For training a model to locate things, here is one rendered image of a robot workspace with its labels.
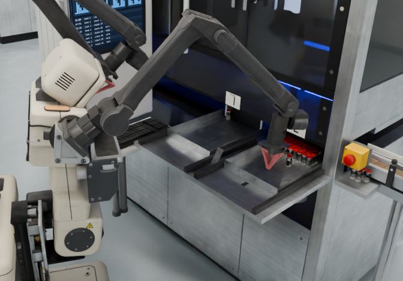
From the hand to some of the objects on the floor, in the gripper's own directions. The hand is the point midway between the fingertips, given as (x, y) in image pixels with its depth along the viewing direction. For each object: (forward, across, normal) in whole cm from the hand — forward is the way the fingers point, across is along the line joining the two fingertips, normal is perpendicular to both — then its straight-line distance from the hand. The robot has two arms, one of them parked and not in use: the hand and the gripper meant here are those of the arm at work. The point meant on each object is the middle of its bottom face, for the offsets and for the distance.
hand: (268, 166), depth 171 cm
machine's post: (+90, -45, +10) cm, 102 cm away
